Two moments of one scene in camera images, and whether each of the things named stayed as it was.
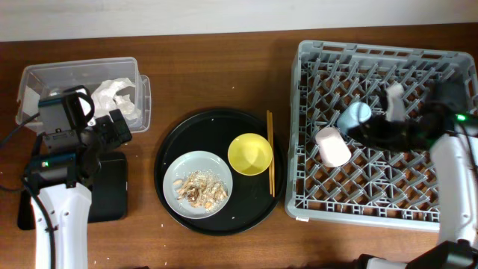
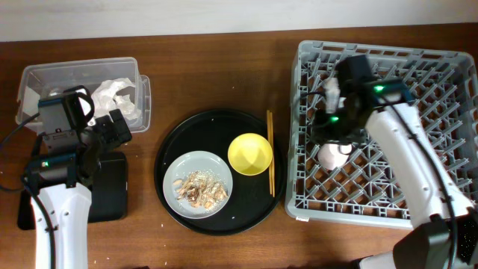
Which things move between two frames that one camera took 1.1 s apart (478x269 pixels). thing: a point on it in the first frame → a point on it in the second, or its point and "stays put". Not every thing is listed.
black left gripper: x=110 y=131 stays put
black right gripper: x=379 y=128 → x=322 y=133
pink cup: x=334 y=151 stays put
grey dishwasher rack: x=375 y=188 stays put
